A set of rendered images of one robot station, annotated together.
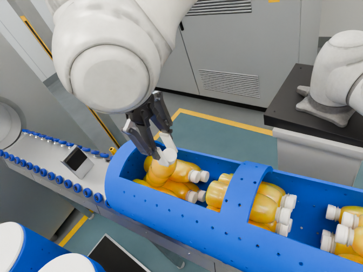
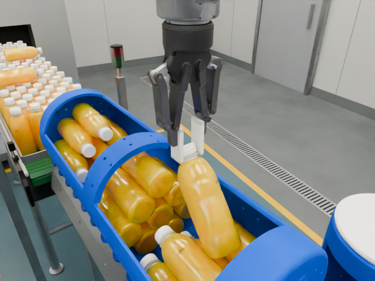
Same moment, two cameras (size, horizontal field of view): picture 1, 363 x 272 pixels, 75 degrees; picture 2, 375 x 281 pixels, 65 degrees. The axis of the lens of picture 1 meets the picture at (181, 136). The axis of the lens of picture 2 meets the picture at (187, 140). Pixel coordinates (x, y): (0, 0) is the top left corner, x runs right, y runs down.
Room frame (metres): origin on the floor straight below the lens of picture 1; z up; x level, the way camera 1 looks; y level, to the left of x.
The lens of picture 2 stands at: (0.89, 0.11, 1.59)
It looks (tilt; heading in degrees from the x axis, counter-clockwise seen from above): 30 degrees down; 187
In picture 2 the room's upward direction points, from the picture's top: straight up
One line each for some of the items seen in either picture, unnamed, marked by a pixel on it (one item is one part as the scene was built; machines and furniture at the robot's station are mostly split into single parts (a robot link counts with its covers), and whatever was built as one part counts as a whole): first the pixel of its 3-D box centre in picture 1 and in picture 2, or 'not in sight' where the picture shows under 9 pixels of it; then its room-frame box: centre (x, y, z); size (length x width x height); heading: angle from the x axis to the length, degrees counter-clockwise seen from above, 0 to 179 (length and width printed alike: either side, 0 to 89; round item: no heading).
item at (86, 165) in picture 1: (79, 163); not in sight; (0.92, 0.52, 1.00); 0.10 x 0.04 x 0.15; 134
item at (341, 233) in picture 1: (342, 234); (105, 133); (0.15, -0.23, 1.16); 0.04 x 0.02 x 0.04; 134
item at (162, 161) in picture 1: (159, 156); (197, 135); (0.42, 0.07, 1.32); 0.03 x 0.01 x 0.07; 44
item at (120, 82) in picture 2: not in sight; (130, 163); (-0.56, -0.42, 0.55); 0.04 x 0.04 x 1.10; 44
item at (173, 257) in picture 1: (165, 249); not in sight; (0.67, 0.37, 0.31); 0.06 x 0.06 x 0.63; 44
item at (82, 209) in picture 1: (71, 199); not in sight; (1.37, 1.06, 0.31); 0.06 x 0.06 x 0.63; 44
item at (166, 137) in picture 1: (168, 142); (177, 143); (0.45, 0.04, 1.32); 0.03 x 0.01 x 0.07; 44
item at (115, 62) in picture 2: not in sight; (118, 60); (-0.56, -0.42, 1.18); 0.06 x 0.06 x 0.05
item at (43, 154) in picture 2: not in sight; (76, 143); (-0.09, -0.47, 0.96); 0.40 x 0.01 x 0.03; 134
